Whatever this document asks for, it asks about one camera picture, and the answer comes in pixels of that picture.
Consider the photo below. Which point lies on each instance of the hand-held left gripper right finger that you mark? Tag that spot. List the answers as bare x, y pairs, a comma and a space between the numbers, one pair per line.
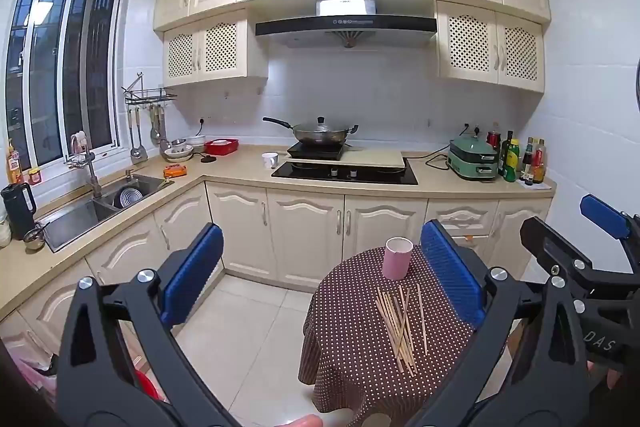
452, 277

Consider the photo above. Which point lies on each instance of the black kettle jug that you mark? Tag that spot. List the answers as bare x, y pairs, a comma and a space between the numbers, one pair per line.
17, 209

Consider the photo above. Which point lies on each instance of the person's right hand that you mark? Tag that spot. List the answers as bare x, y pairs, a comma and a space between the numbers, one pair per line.
612, 378

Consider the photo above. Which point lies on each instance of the sliding window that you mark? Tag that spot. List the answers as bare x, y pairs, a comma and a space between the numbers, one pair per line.
65, 57

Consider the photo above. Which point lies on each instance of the red plastic basket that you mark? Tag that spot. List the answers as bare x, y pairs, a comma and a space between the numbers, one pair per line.
221, 148

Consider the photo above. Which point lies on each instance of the yellow-green bottle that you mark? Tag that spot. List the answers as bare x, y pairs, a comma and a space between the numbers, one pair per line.
512, 164

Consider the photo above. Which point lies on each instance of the cream base cabinets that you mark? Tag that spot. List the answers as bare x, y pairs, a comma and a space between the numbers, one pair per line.
300, 227

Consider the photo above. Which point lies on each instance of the white mug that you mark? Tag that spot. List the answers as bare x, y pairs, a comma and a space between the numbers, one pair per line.
270, 160

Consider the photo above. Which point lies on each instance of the red-label sauce bottle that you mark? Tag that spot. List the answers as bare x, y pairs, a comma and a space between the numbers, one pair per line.
539, 167

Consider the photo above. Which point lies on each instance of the metal faucet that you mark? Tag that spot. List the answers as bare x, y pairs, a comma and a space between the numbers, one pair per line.
94, 179

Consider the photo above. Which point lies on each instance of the red plastic stool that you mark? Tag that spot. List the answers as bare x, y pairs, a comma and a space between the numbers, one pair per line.
147, 384

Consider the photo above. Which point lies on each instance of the brown polka-dot tablecloth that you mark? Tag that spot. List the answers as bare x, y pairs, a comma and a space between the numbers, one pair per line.
350, 332

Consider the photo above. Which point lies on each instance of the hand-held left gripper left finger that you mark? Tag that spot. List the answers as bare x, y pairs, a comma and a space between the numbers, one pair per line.
192, 272

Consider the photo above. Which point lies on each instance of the green electric cooker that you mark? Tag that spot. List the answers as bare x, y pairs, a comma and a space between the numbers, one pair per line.
472, 159

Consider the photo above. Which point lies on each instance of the stack of bowls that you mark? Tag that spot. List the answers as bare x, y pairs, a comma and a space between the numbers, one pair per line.
177, 150

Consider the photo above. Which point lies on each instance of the black range hood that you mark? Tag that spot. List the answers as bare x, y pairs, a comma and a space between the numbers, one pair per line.
345, 27

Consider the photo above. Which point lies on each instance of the pile of wooden chopsticks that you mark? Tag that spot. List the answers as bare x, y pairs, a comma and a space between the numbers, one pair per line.
400, 332

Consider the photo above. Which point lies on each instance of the stainless steel sink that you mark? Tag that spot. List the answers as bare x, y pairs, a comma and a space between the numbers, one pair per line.
75, 219

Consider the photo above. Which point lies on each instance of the steel wok with lid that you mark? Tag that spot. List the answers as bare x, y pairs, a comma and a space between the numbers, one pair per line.
320, 133

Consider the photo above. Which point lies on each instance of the red-label cola bottle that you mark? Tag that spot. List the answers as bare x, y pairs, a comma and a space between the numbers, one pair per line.
494, 138

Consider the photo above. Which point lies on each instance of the sink caddy with sponge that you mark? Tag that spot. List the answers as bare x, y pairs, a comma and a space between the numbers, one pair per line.
79, 152

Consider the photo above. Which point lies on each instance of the hanging metal skimmer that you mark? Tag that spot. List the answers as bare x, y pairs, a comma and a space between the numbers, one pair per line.
137, 152

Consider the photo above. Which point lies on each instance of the hanging metal ladle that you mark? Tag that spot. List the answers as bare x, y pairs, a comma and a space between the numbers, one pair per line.
155, 132

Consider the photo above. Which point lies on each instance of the pink cloth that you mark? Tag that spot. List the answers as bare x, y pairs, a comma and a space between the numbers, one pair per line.
32, 369

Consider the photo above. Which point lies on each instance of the steel pot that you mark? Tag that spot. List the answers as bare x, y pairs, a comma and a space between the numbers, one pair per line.
129, 198

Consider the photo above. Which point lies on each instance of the metal wall rack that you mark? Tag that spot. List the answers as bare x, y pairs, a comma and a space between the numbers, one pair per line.
147, 96

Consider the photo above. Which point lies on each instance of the black induction cooker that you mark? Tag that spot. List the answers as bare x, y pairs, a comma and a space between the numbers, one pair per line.
315, 151

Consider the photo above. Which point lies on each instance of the cream lattice cabinet beside window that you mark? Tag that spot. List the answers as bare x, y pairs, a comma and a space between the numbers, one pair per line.
210, 49

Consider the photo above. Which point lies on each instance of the dark soy sauce bottle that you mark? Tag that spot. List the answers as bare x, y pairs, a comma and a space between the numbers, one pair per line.
526, 162

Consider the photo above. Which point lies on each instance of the black round stopper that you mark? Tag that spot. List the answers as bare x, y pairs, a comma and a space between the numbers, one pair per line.
208, 159

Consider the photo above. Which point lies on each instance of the dark green oil bottle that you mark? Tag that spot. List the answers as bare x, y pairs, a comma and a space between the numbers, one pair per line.
506, 154

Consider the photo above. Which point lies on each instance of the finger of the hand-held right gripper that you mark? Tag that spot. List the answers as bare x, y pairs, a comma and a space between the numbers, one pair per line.
550, 247
605, 213

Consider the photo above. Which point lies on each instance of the small steel bowl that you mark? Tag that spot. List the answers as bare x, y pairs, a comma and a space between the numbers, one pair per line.
34, 239

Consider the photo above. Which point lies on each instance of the beige cover board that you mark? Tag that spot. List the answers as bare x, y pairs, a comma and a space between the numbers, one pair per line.
372, 157

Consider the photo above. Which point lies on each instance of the cream lattice cabinet above bottles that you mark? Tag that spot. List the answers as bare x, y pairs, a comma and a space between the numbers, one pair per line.
490, 47

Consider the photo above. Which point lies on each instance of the orange snack packet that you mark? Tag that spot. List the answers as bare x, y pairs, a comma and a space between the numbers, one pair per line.
176, 171

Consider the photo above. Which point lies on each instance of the orange dish soap bottle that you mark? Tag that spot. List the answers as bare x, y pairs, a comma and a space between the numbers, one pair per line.
13, 167

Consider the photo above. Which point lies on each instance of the white paper sheet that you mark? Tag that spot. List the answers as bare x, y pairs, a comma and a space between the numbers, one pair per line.
536, 185

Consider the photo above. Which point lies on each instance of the black glass gas hob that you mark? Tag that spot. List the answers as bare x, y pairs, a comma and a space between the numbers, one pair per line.
345, 174

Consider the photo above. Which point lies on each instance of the pink cup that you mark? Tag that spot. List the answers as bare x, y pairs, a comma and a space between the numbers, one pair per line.
397, 259

